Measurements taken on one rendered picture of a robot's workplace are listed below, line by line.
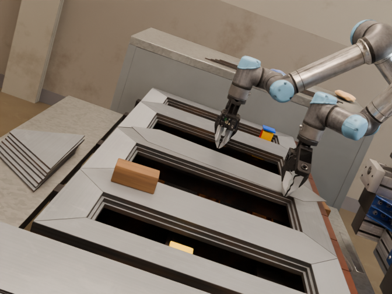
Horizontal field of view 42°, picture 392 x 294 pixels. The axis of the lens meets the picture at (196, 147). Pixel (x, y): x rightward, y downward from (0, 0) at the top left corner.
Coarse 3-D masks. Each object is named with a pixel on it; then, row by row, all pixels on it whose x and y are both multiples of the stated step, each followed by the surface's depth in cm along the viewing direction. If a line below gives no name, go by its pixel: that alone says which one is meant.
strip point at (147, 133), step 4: (136, 128) 187; (140, 128) 188; (144, 128) 190; (148, 128) 191; (140, 132) 184; (144, 132) 185; (148, 132) 187; (152, 132) 189; (156, 132) 190; (144, 136) 181; (148, 136) 183; (152, 136) 184; (148, 140) 179
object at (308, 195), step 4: (304, 188) 187; (308, 188) 188; (304, 192) 182; (308, 192) 184; (312, 192) 185; (304, 196) 179; (308, 196) 180; (312, 196) 182; (316, 196) 183; (304, 200) 175; (308, 200) 176; (312, 200) 178; (316, 200) 179
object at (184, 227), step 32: (128, 128) 184; (192, 128) 216; (256, 128) 249; (128, 160) 160; (160, 160) 173; (192, 160) 175; (256, 192) 173; (32, 224) 107; (160, 224) 130; (192, 224) 131; (128, 256) 108; (256, 256) 131; (288, 256) 132; (224, 288) 108
